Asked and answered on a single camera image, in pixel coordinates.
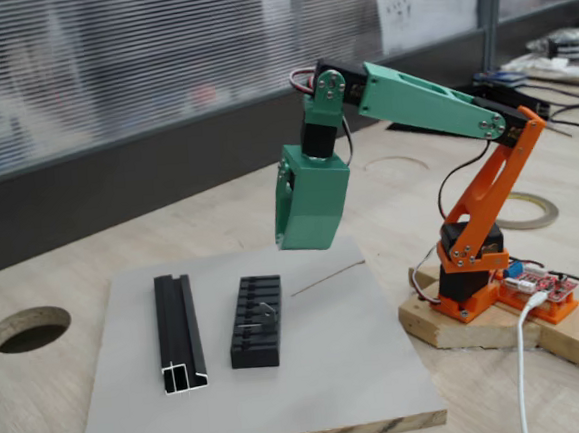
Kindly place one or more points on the roll of thin tape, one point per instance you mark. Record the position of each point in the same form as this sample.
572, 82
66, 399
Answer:
545, 214

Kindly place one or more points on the small metal angle bracket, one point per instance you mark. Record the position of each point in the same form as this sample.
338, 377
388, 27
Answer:
272, 315

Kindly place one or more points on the grey window frame post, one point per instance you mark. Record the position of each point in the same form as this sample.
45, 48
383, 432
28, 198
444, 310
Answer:
491, 10

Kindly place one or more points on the stack of blue cards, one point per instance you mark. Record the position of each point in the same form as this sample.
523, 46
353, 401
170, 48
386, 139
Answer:
499, 79

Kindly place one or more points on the black slotted holder block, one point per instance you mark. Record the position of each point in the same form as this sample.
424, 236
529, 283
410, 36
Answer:
255, 354

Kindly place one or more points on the dark electronic device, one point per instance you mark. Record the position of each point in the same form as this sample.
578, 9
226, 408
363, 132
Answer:
564, 47

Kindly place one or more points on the grey topped plywood board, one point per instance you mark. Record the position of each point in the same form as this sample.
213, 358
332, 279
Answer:
331, 363

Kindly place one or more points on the red controller circuit board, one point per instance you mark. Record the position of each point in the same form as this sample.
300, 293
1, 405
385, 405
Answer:
545, 284

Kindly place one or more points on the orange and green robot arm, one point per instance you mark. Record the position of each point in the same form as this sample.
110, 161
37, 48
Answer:
421, 101

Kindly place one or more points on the white printed paper sheet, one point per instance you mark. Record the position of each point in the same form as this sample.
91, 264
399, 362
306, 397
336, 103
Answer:
423, 5

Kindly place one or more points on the black aluminium profile bar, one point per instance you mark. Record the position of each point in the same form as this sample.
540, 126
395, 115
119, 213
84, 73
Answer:
170, 326

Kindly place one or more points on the wooden block with bolts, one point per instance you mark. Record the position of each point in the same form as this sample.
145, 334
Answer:
479, 332

